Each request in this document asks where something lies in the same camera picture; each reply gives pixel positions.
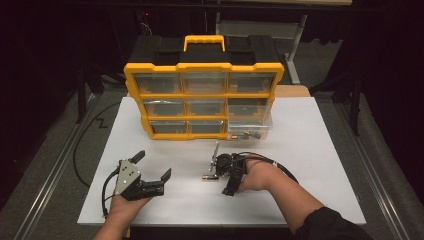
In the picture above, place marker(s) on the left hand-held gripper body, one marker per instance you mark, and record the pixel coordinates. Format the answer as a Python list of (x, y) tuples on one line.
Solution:
[(128, 178)]

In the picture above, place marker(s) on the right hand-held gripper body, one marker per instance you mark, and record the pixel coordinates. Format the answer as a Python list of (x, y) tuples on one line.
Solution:
[(230, 165)]

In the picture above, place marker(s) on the clear plastic organizer drawer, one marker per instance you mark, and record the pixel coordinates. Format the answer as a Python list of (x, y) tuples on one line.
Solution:
[(250, 126)]

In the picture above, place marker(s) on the yellow black drawer organizer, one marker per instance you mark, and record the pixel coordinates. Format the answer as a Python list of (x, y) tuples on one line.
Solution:
[(203, 66)]

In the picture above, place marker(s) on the person's left hand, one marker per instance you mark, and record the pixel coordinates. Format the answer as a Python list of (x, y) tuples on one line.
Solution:
[(125, 208)]

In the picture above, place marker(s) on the person's right hand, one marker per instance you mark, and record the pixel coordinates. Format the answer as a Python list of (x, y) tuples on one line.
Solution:
[(261, 176)]

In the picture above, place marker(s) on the set of clear drawers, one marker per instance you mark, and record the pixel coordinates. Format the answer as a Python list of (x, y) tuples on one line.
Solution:
[(160, 83)]

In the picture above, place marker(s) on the black stand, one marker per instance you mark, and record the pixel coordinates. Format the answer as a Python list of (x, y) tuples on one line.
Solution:
[(81, 100), (355, 110)]

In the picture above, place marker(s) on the light wooden board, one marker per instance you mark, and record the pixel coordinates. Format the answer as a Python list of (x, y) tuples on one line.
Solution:
[(293, 91)]

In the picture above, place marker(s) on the black sleeve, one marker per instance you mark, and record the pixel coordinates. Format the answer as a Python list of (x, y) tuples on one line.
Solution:
[(333, 225)]

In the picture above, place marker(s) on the aluminium floor rail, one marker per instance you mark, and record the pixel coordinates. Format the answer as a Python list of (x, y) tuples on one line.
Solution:
[(376, 186), (50, 180)]

